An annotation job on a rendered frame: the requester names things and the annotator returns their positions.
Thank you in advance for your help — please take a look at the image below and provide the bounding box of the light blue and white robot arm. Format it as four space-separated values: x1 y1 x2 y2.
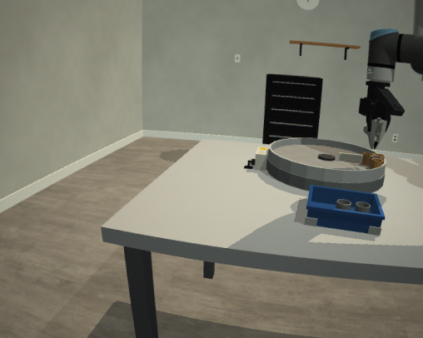
366 0 423 116

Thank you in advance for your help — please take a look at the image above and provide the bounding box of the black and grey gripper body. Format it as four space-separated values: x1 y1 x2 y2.
359 81 390 120

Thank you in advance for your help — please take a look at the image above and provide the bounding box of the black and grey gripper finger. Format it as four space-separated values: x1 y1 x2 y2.
374 115 391 149
364 110 377 149

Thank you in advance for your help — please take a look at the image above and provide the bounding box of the blue crate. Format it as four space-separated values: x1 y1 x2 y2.
304 185 385 236

